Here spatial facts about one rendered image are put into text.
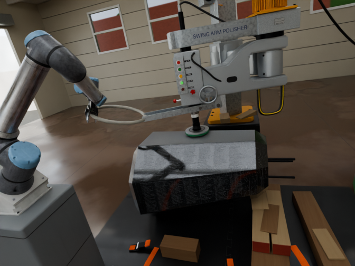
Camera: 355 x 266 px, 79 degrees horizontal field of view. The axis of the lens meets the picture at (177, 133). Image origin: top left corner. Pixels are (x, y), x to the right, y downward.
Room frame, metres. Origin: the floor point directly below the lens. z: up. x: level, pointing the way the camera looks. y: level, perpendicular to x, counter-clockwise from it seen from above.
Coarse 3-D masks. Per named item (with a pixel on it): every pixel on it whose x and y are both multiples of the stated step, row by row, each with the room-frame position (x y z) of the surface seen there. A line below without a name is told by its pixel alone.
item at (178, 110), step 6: (168, 108) 1.91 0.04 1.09; (174, 108) 1.91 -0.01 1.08; (180, 108) 1.90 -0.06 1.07; (186, 108) 1.79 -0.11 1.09; (192, 108) 1.79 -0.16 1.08; (198, 108) 1.78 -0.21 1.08; (204, 108) 1.78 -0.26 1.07; (210, 108) 1.77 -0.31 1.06; (144, 114) 1.92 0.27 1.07; (150, 114) 1.92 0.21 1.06; (156, 114) 1.81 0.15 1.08; (162, 114) 1.80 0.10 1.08; (168, 114) 1.80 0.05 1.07; (174, 114) 1.80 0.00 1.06; (180, 114) 1.79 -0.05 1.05; (150, 120) 1.81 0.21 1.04
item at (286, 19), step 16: (256, 16) 1.70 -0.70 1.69; (272, 16) 1.68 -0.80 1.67; (288, 16) 1.67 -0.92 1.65; (176, 32) 1.74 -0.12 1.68; (192, 32) 1.73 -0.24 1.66; (208, 32) 1.72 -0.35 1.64; (224, 32) 1.71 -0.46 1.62; (240, 32) 1.71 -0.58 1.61; (256, 32) 1.70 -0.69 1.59; (272, 32) 1.68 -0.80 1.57; (176, 48) 1.76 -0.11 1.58
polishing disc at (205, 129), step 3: (192, 126) 1.94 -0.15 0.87; (201, 126) 1.89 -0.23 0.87; (204, 126) 1.88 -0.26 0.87; (207, 126) 1.87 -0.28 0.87; (186, 129) 1.88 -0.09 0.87; (189, 129) 1.87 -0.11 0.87; (201, 129) 1.81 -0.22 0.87; (204, 129) 1.80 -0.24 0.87; (207, 129) 1.79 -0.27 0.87; (186, 132) 1.80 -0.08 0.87; (189, 132) 1.79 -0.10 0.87; (192, 132) 1.77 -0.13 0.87; (195, 132) 1.76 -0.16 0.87; (198, 132) 1.75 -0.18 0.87; (201, 132) 1.74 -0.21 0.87; (204, 132) 1.75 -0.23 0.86
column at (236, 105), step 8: (216, 0) 2.33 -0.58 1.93; (224, 0) 2.33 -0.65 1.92; (232, 0) 2.34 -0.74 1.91; (216, 8) 2.34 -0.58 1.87; (224, 8) 2.32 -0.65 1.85; (232, 8) 2.34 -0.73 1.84; (216, 16) 2.36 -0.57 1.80; (224, 16) 2.32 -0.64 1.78; (232, 16) 2.34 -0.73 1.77; (224, 40) 2.32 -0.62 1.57; (224, 96) 2.34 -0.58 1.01; (232, 96) 2.33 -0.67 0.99; (240, 96) 2.35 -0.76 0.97; (224, 104) 2.36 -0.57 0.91; (232, 104) 2.33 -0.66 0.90; (240, 104) 2.35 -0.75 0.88; (224, 112) 2.38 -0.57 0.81; (232, 112) 2.33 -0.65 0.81; (240, 112) 2.34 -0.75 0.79
